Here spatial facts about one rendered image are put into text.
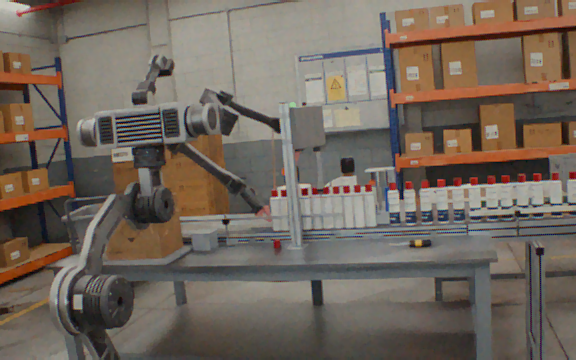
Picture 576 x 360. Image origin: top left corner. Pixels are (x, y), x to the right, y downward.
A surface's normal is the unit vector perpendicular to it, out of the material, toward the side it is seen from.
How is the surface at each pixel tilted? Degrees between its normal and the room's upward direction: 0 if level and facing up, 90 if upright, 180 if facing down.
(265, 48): 90
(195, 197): 91
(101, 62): 90
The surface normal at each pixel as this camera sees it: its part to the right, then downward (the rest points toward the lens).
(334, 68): -0.25, 0.13
